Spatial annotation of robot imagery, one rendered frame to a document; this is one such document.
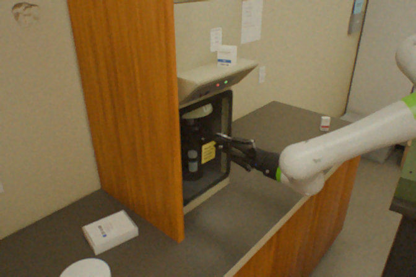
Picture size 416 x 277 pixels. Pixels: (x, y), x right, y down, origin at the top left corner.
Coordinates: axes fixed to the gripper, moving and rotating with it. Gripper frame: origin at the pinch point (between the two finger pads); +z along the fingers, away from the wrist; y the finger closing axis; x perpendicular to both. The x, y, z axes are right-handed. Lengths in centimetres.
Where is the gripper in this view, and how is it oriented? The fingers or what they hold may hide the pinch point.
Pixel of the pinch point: (222, 144)
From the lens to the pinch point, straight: 124.9
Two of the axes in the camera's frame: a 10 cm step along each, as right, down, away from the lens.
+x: -6.6, 3.5, -6.7
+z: -7.5, -3.0, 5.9
